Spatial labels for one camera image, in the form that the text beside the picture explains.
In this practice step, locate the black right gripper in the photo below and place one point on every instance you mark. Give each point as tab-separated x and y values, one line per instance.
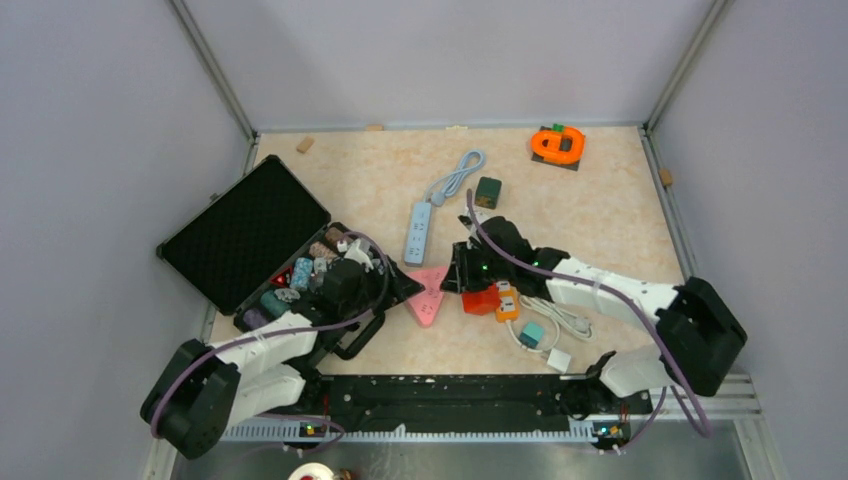
456	277

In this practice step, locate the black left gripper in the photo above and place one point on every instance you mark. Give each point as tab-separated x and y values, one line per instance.
400	287

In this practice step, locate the pink triangular power strip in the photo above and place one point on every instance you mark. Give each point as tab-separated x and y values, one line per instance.
425	305

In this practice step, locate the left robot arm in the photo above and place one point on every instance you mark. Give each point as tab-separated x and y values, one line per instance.
207	388

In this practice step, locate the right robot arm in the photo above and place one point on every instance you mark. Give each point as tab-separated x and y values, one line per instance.
696	338

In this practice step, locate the white plug adapter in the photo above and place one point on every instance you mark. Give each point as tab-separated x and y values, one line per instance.
558	360

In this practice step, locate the red cube socket adapter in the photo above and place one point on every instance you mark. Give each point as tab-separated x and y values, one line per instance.
482	302

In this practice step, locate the orange power strip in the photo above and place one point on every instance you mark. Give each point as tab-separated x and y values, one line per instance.
509	307

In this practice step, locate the light blue power strip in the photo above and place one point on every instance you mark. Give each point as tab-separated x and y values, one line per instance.
417	235

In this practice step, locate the dark green cube adapter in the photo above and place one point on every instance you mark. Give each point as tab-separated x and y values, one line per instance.
487	192

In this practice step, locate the teal cube adapter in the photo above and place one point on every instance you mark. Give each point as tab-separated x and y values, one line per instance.
531	335

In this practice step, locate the poker chip stack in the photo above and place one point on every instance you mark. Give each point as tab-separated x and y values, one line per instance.
301	273

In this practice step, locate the black poker chip case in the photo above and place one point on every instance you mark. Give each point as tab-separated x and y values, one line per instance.
245	243

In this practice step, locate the small wooden block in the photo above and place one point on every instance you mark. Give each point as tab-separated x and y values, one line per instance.
305	145

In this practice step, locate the wooden block at right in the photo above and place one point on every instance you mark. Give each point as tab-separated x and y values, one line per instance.
666	177

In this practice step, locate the dark square base plate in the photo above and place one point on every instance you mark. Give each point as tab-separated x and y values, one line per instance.
563	162

